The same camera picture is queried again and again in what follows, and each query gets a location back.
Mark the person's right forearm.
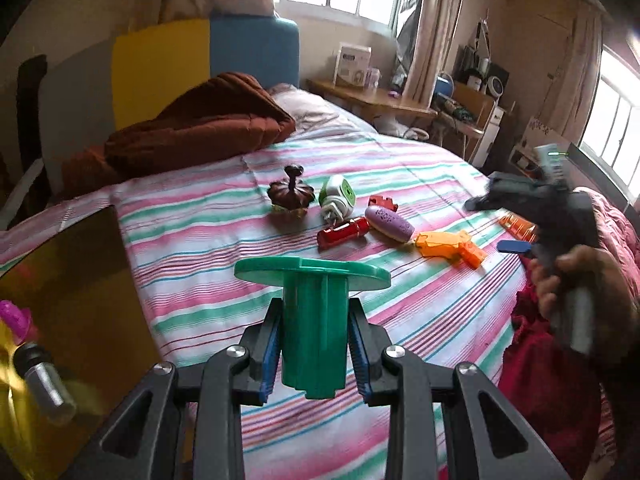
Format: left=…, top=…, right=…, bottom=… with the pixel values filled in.
left=595, top=327, right=640, bottom=480

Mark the orange ribbed plastic item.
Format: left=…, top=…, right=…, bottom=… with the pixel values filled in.
left=497, top=212, right=541, bottom=242

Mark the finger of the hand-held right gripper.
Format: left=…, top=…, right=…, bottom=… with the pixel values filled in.
left=462, top=172, right=543, bottom=214

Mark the green and white plug-in device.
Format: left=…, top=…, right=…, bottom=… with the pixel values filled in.
left=318, top=175, right=356, bottom=224

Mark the green plastic spool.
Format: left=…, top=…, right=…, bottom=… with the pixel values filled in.
left=234, top=256, right=392, bottom=401

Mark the blue flat plastic piece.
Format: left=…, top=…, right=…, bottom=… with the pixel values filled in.
left=496, top=239, right=536, bottom=256

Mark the magenta plastic toy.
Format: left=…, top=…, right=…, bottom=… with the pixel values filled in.
left=0, top=300, right=39, bottom=349

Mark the striped bed sheet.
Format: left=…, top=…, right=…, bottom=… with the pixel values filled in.
left=0, top=127, right=617, bottom=480

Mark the wooden side table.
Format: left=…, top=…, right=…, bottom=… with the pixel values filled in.
left=434, top=81, right=507, bottom=167

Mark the wooden desk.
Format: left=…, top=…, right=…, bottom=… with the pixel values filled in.
left=306, top=77, right=439, bottom=137

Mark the white cardboard box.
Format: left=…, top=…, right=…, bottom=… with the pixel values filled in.
left=332, top=42, right=374, bottom=87

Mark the yellow plastic toy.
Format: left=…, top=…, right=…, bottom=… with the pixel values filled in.
left=0, top=325, right=32, bottom=480

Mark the pink quilt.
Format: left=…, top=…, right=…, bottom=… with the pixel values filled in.
left=574, top=186, right=640, bottom=273

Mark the red cylindrical lighter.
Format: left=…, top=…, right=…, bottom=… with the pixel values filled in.
left=316, top=216, right=371, bottom=250

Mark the grey bottle with black cap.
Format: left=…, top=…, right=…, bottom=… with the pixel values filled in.
left=12, top=342, right=77, bottom=423

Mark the purple oval perforated case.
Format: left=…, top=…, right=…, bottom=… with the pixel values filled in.
left=364, top=205, right=416, bottom=244

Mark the dark brown gift box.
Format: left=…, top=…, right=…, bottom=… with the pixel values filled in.
left=0, top=204, right=193, bottom=480

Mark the brown blanket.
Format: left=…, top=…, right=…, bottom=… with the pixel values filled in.
left=62, top=72, right=297, bottom=197

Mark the pale pink pillow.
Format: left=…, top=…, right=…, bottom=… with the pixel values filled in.
left=269, top=84, right=382, bottom=134

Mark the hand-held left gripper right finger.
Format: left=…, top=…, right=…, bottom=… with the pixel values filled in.
left=348, top=297, right=571, bottom=480

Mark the yellow and blue headboard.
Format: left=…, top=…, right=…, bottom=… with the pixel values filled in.
left=39, top=16, right=301, bottom=198

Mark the printed cardboard box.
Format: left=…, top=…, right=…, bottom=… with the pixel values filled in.
left=509, top=116, right=567, bottom=172

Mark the red fleece cloth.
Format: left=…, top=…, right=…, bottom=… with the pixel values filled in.
left=500, top=280, right=617, bottom=480

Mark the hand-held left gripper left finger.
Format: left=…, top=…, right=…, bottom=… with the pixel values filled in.
left=65, top=297, right=284, bottom=480

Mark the orange toy gun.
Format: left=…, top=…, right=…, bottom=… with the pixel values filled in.
left=415, top=230, right=487, bottom=270

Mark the brown pumpkin-shaped ornament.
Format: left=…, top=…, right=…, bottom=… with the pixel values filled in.
left=266, top=164, right=316, bottom=217

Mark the person's right hand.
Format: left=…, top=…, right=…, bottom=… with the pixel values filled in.
left=527, top=245, right=640, bottom=342

